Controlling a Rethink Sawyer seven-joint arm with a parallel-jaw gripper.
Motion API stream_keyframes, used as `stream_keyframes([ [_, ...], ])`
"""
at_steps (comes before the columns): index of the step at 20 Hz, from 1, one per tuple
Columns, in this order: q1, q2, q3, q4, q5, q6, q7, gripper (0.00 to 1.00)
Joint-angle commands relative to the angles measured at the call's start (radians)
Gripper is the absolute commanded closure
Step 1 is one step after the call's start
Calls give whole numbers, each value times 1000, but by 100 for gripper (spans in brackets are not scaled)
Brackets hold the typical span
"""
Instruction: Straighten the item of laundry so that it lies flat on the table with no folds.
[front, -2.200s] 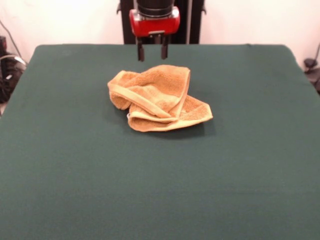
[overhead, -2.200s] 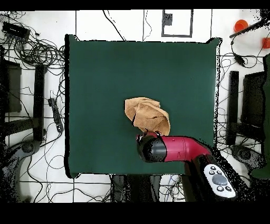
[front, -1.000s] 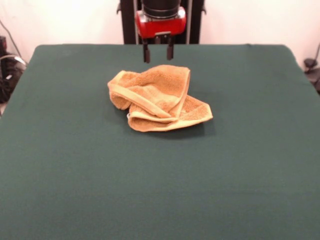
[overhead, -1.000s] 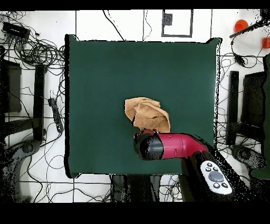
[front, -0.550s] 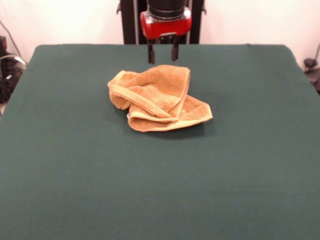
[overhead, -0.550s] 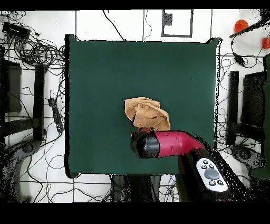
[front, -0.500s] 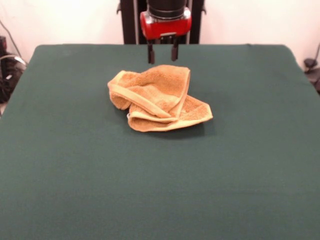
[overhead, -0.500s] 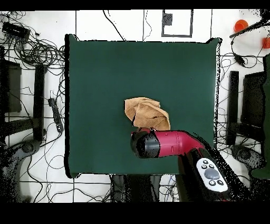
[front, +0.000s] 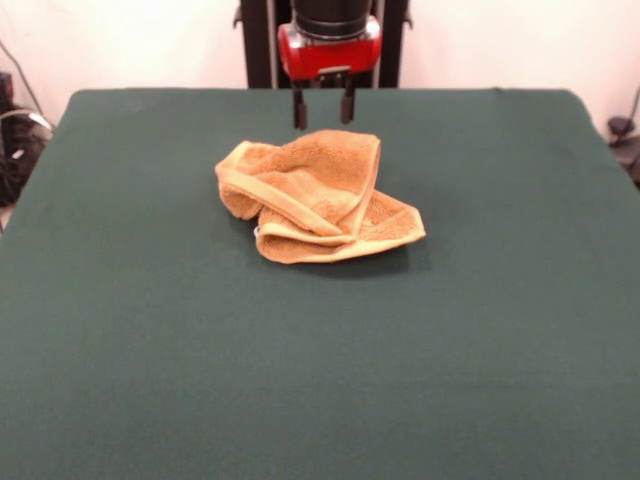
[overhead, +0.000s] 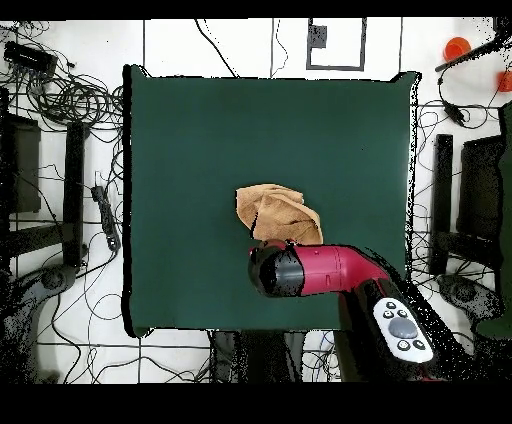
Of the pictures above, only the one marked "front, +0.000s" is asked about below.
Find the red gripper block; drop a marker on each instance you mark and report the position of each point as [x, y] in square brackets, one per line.
[330, 57]

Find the tan terry towel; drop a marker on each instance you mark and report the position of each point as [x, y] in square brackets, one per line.
[310, 185]

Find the dark green table cloth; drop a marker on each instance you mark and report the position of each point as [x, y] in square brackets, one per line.
[150, 350]

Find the black stand base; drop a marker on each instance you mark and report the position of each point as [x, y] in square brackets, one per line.
[625, 145]

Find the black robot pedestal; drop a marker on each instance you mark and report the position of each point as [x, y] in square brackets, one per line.
[255, 50]

